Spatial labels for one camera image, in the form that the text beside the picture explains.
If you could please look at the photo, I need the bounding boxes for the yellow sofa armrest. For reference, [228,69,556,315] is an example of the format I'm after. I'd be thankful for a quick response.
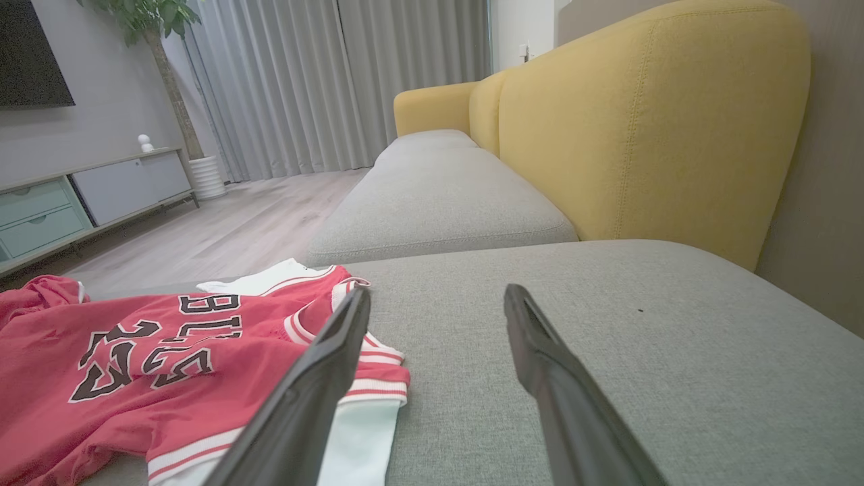
[394,81,481,138]

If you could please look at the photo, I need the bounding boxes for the green indoor tree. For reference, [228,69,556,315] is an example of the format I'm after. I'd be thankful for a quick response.
[77,0,207,163]

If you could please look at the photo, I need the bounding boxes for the black wall television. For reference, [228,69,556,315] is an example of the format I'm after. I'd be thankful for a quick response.
[0,0,76,109]

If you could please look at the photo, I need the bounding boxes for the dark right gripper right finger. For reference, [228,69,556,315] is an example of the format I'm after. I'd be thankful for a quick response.
[504,283,669,486]

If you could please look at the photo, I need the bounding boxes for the grey pleated curtain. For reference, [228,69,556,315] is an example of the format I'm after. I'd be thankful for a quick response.
[181,0,380,184]
[336,0,493,166]

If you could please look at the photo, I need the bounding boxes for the narrow yellow backrest cushion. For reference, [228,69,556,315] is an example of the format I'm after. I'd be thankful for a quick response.
[468,67,515,160]

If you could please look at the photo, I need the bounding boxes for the red white basketball jersey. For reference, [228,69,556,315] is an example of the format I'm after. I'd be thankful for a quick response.
[0,259,411,486]

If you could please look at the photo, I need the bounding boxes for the wide grey sofa seat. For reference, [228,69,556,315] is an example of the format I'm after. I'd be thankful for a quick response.
[80,240,864,486]

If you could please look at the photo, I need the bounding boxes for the small grey seat cushion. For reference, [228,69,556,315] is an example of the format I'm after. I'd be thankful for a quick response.
[373,129,480,169]

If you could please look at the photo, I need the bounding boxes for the long grey seat cushion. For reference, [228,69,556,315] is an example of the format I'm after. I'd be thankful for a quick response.
[305,146,579,268]

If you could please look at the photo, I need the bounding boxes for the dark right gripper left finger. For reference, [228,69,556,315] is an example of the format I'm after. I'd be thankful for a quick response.
[202,289,372,486]

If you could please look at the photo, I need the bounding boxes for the low grey tv cabinet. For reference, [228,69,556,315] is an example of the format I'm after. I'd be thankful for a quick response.
[0,146,200,277]

